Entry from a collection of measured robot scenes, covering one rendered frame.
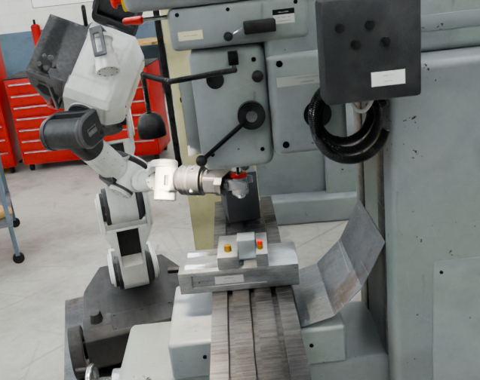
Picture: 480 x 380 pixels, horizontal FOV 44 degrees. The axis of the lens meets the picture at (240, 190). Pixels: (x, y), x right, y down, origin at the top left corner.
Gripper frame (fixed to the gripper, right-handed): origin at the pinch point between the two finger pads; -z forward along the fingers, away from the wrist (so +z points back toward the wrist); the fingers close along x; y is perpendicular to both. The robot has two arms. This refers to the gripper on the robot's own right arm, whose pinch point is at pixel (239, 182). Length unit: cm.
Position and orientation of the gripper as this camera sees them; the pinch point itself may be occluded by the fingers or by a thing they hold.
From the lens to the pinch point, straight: 168.7
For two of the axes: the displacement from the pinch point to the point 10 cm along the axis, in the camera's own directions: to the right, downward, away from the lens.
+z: -9.4, -0.4, 3.5
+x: 3.4, -3.6, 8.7
